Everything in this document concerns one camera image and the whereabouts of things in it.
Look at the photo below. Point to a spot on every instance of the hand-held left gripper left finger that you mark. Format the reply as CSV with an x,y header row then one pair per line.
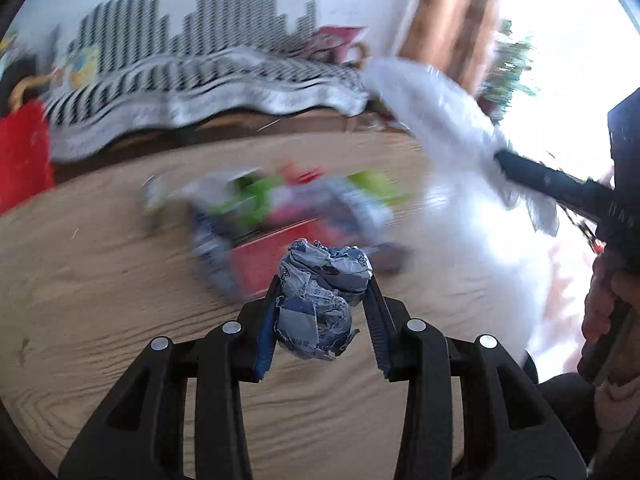
x,y
265,340

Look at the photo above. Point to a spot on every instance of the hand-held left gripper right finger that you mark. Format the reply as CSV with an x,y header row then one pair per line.
x,y
377,330

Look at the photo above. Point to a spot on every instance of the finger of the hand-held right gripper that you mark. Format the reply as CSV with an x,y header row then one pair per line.
x,y
550,180

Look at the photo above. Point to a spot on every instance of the blue grey paper ball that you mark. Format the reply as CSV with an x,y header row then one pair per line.
x,y
320,300

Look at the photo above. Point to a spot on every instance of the white plastic bag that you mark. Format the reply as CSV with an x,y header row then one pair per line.
x,y
440,110

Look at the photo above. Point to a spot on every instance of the purple pink toy figure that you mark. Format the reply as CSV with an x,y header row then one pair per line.
x,y
305,200

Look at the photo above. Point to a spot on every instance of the white green carton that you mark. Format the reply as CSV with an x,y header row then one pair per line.
x,y
210,195

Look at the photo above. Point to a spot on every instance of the person's right forearm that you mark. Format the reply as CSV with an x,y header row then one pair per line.
x,y
622,410

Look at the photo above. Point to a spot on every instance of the person's right hand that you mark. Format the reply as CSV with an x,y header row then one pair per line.
x,y
597,300

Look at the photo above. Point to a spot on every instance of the red flat packet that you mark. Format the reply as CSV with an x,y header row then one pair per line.
x,y
265,260

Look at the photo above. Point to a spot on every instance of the blue white wrapper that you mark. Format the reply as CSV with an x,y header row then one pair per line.
x,y
212,255

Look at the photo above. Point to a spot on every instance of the green plant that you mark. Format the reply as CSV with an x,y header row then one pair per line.
x,y
510,65

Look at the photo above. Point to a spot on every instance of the red ribbon scrap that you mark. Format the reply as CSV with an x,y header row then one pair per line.
x,y
300,172

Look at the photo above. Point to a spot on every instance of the brown curtain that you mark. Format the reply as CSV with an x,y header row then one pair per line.
x,y
450,20

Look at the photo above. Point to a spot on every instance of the pink cartoon cushion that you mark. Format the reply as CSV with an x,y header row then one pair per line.
x,y
335,42

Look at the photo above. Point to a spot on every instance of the black white striped blanket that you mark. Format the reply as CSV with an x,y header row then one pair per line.
x,y
200,85

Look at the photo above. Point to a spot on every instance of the red plastic stool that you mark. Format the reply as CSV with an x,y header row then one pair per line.
x,y
22,160

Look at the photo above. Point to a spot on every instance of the wooden sofa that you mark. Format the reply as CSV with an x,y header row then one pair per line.
x,y
25,87

